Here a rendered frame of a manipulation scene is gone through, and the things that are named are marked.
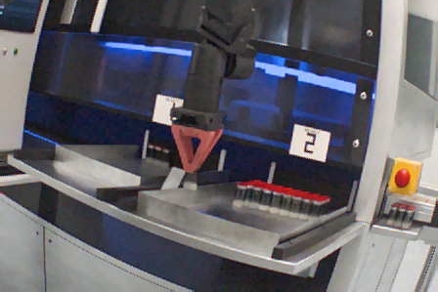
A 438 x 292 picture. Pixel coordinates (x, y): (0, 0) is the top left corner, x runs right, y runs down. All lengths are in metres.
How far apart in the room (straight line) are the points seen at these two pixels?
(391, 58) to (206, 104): 0.43
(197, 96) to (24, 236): 1.06
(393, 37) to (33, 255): 1.31
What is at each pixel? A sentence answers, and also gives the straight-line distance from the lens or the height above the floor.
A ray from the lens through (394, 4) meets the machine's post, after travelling 1.24.
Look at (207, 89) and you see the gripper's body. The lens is 1.00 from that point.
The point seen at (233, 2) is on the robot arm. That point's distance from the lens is 0.94.
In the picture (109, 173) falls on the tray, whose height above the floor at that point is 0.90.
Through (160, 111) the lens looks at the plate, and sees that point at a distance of 1.44.
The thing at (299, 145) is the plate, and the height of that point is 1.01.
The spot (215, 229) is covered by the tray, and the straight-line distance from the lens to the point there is 0.95.
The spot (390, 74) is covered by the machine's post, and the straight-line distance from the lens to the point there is 1.22.
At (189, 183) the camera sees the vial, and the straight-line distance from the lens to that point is 1.04.
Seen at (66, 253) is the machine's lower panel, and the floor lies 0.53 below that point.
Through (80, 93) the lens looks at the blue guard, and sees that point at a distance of 1.62.
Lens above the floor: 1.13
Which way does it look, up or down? 5 degrees down
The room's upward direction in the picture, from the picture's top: 10 degrees clockwise
